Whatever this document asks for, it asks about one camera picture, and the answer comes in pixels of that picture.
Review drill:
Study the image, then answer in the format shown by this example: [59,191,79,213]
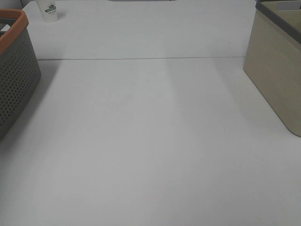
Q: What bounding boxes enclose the grey perforated basket orange rim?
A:
[0,8,41,138]

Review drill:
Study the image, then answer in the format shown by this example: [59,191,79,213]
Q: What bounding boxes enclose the beige bin grey rim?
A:
[243,0,301,136]

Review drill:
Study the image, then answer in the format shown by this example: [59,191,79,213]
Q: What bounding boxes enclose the white paper cup green logo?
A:
[35,0,58,23]

